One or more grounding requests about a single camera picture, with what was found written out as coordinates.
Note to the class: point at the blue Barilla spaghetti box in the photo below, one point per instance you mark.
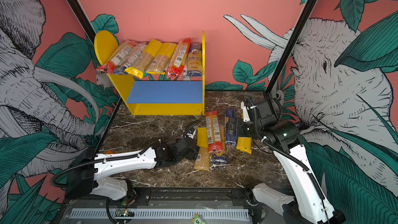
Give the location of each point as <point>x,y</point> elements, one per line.
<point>231,127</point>

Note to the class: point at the yellow shelf pink blue boards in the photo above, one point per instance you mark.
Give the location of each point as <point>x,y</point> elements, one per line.
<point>154,94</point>

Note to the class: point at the blue yellow-ended spaghetti bag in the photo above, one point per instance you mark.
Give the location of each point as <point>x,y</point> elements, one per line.
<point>130,58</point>

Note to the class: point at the green white sticker tag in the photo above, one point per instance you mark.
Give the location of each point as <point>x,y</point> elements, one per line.
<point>198,220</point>

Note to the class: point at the Ankara spaghetti bag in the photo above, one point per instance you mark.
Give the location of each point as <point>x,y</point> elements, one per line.
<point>194,62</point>

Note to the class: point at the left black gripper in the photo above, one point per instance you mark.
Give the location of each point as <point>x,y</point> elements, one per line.
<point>194,156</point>

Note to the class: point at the red-ended labelled spaghetti bag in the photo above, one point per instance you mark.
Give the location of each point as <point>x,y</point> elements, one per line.
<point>214,140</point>

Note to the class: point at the blue yellow crest spaghetti bag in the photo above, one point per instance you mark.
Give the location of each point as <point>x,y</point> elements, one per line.
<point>219,158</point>

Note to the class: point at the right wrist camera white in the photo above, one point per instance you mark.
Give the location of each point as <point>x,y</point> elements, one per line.
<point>244,106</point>

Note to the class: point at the yellow-topped spaghetti bag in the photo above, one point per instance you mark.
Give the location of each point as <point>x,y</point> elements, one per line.
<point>145,59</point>
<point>202,162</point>
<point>162,59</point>

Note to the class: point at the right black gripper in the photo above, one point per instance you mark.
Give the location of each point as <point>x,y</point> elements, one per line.
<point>240,130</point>

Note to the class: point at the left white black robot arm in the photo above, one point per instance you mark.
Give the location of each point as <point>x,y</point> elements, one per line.
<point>93,175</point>

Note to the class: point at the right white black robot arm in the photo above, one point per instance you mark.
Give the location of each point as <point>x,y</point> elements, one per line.
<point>309,205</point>

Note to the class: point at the yellow Pastatime spaghetti bag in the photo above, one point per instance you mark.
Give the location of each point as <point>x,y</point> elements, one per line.
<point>244,144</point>

